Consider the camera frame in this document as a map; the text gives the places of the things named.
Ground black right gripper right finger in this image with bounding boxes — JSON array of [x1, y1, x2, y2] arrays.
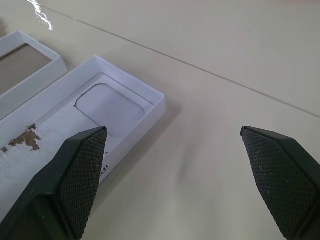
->
[[240, 125, 320, 240]]

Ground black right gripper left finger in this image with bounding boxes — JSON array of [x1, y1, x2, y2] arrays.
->
[[0, 126, 108, 240]]

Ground white box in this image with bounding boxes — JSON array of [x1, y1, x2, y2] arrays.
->
[[0, 55, 167, 223]]

